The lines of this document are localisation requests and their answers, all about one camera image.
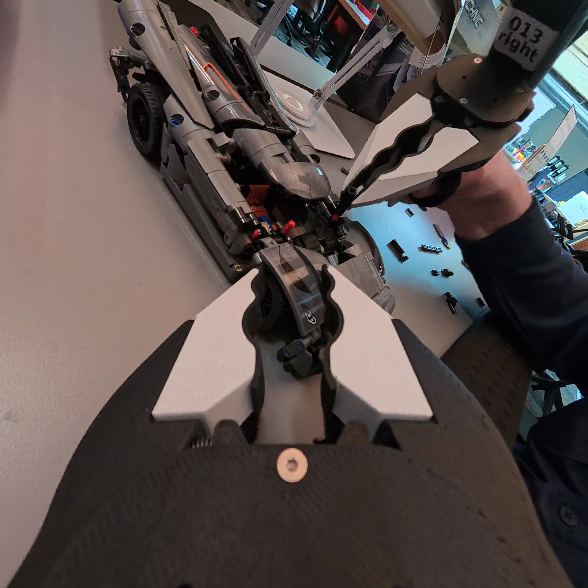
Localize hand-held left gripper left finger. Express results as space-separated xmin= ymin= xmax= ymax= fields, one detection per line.
xmin=152 ymin=268 xmax=267 ymax=435

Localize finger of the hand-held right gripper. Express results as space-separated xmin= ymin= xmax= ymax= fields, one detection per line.
xmin=342 ymin=93 xmax=435 ymax=192
xmin=349 ymin=128 xmax=481 ymax=209

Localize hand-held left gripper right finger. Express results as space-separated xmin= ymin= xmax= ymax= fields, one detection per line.
xmin=321 ymin=266 xmax=435 ymax=437

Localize dark grey lego fender piece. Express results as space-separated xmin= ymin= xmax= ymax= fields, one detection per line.
xmin=255 ymin=239 xmax=343 ymax=379

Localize grey lego car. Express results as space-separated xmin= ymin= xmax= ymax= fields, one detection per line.
xmin=108 ymin=0 xmax=397 ymax=318

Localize person's right forearm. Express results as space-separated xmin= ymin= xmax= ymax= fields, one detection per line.
xmin=455 ymin=198 xmax=588 ymax=377

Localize lego set box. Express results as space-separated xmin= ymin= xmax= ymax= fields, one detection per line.
xmin=337 ymin=0 xmax=511 ymax=122

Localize scattered black lego pins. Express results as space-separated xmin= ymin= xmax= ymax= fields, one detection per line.
xmin=341 ymin=168 xmax=488 ymax=315

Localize white book stand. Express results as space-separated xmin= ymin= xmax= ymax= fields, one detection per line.
xmin=250 ymin=0 xmax=460 ymax=159

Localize black perforated chair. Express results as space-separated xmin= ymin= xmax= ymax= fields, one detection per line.
xmin=441 ymin=317 xmax=533 ymax=451

